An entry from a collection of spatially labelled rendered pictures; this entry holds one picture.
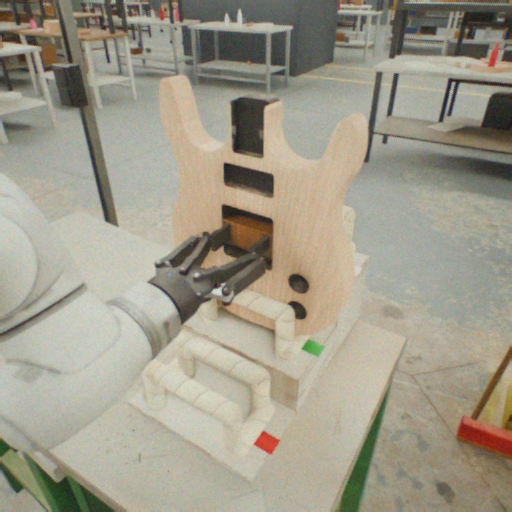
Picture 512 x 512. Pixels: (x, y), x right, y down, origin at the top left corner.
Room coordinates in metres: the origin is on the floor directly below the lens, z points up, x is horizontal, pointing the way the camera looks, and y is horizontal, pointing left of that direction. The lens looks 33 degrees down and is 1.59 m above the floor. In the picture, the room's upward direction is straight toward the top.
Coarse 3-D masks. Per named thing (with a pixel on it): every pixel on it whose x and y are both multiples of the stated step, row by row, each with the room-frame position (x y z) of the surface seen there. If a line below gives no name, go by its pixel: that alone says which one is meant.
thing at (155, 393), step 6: (144, 378) 0.48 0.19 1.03; (144, 384) 0.48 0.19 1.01; (150, 384) 0.48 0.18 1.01; (156, 384) 0.48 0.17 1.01; (150, 390) 0.48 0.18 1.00; (156, 390) 0.48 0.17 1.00; (162, 390) 0.49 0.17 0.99; (150, 396) 0.48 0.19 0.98; (156, 396) 0.48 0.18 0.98; (162, 396) 0.49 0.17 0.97; (150, 402) 0.48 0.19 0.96; (156, 402) 0.48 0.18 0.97; (162, 402) 0.48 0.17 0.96; (150, 408) 0.48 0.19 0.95; (156, 408) 0.48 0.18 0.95; (162, 408) 0.48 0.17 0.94
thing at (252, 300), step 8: (240, 296) 0.57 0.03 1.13; (248, 296) 0.57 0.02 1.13; (256, 296) 0.57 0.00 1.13; (264, 296) 0.57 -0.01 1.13; (240, 304) 0.57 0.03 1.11; (248, 304) 0.56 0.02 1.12; (256, 304) 0.55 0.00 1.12; (264, 304) 0.55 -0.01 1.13; (272, 304) 0.54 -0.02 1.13; (280, 304) 0.54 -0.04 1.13; (256, 312) 0.55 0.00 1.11; (264, 312) 0.54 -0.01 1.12; (272, 312) 0.53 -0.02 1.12; (280, 312) 0.53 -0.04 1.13; (288, 312) 0.53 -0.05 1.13; (288, 320) 0.52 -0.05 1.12
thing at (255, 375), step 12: (180, 336) 0.55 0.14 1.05; (192, 336) 0.55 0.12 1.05; (192, 348) 0.53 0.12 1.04; (204, 348) 0.52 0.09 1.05; (216, 348) 0.52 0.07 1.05; (216, 360) 0.50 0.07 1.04; (228, 360) 0.50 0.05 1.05; (240, 360) 0.49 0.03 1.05; (240, 372) 0.48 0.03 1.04; (252, 372) 0.47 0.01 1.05; (264, 372) 0.47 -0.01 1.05; (252, 384) 0.46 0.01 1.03; (264, 384) 0.46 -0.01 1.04
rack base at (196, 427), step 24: (216, 384) 0.54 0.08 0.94; (240, 384) 0.54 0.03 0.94; (144, 408) 0.48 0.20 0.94; (168, 408) 0.48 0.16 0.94; (192, 408) 0.48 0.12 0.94; (288, 408) 0.48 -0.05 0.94; (192, 432) 0.44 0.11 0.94; (216, 432) 0.44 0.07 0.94; (216, 456) 0.39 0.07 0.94; (264, 456) 0.39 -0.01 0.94
